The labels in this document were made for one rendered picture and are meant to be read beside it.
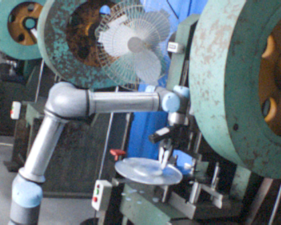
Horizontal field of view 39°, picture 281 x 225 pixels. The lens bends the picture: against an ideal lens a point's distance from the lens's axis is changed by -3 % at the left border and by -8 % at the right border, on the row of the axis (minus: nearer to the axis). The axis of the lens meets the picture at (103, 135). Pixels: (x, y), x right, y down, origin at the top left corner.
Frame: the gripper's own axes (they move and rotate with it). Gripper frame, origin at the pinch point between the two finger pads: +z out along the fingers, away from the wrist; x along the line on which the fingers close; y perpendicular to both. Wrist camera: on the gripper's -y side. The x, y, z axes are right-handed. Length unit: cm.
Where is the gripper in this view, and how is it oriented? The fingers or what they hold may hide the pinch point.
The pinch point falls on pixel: (161, 166)
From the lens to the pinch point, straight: 183.8
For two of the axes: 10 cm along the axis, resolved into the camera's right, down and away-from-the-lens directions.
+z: -1.9, 9.6, 2.2
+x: -4.4, -2.8, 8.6
